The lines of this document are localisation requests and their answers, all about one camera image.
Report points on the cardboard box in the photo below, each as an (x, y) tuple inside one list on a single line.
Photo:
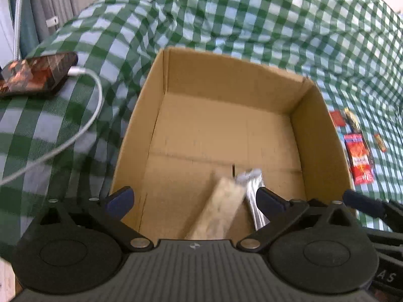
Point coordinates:
[(220, 125)]

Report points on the silver snack packet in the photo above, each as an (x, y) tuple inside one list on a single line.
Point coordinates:
[(255, 185)]

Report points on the small orange snack packet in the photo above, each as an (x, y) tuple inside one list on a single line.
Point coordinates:
[(380, 142)]

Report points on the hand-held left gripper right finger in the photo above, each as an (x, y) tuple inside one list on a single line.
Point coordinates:
[(270, 202)]

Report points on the small red packet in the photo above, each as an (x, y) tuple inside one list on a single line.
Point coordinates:
[(337, 118)]

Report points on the black smartphone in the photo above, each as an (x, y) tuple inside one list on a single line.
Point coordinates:
[(34, 74)]

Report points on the black gold snack packet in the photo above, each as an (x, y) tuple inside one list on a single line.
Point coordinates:
[(353, 120)]

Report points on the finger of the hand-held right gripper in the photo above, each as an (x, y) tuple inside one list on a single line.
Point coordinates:
[(362, 202)]

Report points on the teal curtain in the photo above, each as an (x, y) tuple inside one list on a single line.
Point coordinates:
[(28, 22)]

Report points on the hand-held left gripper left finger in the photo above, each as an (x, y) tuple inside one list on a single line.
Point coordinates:
[(121, 200)]

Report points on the red orange snack packet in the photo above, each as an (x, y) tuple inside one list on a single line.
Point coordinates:
[(358, 160)]

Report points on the beige snack bar packet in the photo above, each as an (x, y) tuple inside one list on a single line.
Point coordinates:
[(220, 207)]

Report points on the white clip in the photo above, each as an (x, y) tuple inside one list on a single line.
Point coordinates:
[(52, 21)]

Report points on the green checkered cloth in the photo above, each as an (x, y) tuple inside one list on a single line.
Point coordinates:
[(220, 12)]

